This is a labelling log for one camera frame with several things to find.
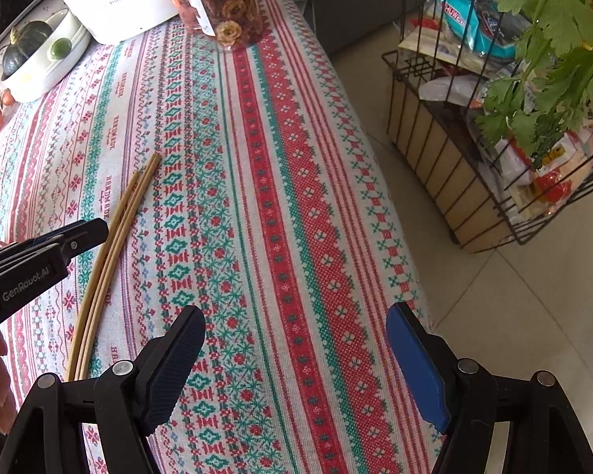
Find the patterned striped tablecloth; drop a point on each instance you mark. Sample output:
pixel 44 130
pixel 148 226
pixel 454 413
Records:
pixel 268 211

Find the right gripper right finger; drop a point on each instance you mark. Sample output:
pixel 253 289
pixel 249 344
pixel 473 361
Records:
pixel 424 359

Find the white bowl with green handle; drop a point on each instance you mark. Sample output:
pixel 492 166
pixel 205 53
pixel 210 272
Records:
pixel 52 61

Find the green leafy vegetables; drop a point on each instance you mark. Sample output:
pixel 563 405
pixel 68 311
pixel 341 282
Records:
pixel 552 89

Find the dark green pumpkin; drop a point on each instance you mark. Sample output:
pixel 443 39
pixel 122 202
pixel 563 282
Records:
pixel 23 43

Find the black wire storage rack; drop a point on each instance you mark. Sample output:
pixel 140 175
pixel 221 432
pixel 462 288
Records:
pixel 490 193

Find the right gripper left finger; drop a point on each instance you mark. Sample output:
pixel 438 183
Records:
pixel 167 367

